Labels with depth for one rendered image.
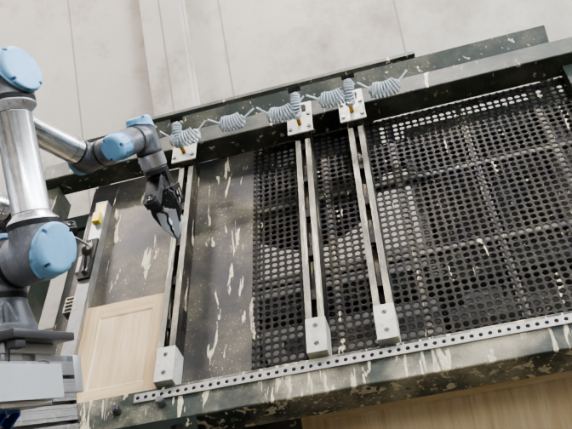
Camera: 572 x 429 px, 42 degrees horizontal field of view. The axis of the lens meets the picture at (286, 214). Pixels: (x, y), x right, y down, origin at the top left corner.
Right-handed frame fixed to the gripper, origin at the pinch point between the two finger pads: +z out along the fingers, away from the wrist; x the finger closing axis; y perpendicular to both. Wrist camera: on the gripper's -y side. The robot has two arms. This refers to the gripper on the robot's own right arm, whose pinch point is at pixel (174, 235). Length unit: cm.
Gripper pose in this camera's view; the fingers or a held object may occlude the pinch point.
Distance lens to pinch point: 217.3
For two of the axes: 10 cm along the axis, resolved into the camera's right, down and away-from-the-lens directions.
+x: -9.4, 2.3, 2.6
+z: 2.9, 9.3, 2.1
